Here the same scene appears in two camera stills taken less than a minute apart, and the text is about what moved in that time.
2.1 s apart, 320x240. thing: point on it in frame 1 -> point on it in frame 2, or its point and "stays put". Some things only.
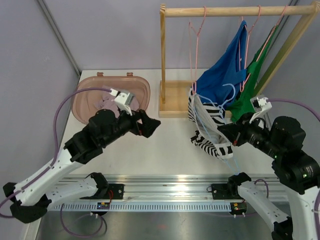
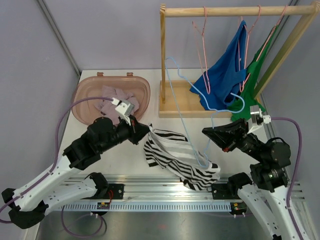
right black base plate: x=220 y=191 stays put
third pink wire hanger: x=270 y=34 stays put
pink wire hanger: x=193 y=41 -> x=201 y=43
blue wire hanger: x=231 y=165 -> x=209 y=103
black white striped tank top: x=209 y=117 -> x=174 y=152
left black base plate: x=115 y=191 stays put
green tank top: x=242 y=108 stays put
